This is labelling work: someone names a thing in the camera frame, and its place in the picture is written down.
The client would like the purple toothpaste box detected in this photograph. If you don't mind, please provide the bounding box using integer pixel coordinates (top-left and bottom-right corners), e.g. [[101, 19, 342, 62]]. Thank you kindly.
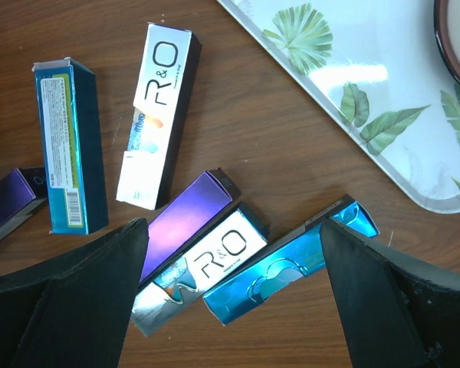
[[140, 168, 241, 283], [0, 166, 48, 241]]

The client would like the silver R&O lower toothpaste box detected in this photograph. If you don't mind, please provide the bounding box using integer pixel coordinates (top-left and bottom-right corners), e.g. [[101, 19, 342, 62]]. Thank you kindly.
[[131, 202, 269, 337]]

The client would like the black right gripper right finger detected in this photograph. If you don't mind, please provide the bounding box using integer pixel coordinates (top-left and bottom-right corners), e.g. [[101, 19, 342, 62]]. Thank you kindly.
[[320, 218, 460, 367]]

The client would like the red rimmed beige plate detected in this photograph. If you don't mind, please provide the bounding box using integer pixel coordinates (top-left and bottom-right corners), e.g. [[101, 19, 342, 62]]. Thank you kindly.
[[433, 0, 460, 84]]

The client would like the floral leaf print tray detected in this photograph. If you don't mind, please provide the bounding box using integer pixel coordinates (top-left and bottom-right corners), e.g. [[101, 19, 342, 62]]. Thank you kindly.
[[222, 1, 460, 213]]

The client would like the blue green toothpaste box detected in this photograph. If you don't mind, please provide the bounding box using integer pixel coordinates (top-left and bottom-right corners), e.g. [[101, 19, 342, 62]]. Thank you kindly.
[[32, 57, 109, 235]]

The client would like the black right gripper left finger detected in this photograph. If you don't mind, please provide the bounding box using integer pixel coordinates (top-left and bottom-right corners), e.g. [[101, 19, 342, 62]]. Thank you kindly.
[[0, 218, 149, 367]]

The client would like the shiny blue toothpaste box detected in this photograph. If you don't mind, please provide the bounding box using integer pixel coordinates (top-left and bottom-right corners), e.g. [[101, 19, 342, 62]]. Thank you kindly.
[[203, 195, 380, 325]]

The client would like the silver R&O sensitive toothpaste box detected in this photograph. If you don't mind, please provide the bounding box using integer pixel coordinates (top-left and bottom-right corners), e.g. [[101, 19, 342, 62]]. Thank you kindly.
[[116, 23, 202, 210]]

